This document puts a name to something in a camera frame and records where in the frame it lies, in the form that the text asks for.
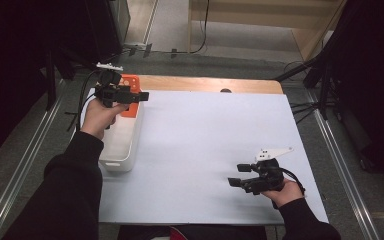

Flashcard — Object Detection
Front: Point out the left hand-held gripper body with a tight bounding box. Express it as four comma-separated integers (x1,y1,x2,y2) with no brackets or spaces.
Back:
94,62,140,108

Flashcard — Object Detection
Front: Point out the hand-held gripper black cable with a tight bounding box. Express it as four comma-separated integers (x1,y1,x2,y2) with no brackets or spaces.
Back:
279,167,306,196
75,69,101,133

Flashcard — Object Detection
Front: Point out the black metal stand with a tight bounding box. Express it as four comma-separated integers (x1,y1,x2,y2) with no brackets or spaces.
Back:
44,49,59,111

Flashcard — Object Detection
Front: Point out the white power strip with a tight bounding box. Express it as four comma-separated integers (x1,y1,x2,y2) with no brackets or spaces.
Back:
123,41,148,50

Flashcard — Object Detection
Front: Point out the white plastic bin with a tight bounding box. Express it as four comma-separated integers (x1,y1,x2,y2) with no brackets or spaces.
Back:
85,87,145,173

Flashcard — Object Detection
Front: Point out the metal floor rail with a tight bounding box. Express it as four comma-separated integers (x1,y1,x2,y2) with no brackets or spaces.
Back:
304,89,381,240
0,79,68,240

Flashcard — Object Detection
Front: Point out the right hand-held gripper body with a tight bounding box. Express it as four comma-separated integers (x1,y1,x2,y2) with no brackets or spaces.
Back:
243,147,294,196

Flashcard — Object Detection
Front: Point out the black tripod stand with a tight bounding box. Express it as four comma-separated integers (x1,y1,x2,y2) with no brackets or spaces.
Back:
274,54,341,125

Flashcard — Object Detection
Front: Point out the light wooden shelf frame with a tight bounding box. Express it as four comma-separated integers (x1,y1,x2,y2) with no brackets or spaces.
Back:
188,0,348,63

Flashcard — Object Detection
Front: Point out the red and white item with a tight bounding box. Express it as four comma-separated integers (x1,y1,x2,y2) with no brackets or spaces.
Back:
166,225,186,240

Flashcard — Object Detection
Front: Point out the right hand-held gripper black cable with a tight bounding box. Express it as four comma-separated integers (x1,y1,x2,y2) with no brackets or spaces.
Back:
279,167,306,196

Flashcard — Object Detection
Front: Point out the person's right hand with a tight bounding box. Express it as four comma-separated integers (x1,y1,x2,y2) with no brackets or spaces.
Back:
261,178,305,209

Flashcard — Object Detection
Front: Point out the orange phone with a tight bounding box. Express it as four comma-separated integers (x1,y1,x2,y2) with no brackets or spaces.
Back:
118,73,142,119

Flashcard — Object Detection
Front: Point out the person's left hand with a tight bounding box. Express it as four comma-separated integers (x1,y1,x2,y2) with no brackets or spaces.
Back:
79,98,131,141

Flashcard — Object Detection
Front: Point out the left hand-held gripper black cable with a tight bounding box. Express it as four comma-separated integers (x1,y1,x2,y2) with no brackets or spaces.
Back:
75,69,101,133

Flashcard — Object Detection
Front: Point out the white table mat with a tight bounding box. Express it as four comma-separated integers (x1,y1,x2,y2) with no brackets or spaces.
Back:
79,87,329,225

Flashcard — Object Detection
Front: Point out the dark curtain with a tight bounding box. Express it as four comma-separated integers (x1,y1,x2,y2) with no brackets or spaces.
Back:
0,0,91,164
326,0,384,188

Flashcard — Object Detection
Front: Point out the hanging black cable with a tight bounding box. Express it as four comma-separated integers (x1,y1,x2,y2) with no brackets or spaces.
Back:
171,0,211,55

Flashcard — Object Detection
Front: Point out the black cabinet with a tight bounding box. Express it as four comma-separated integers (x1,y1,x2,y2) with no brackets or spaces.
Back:
84,0,131,66

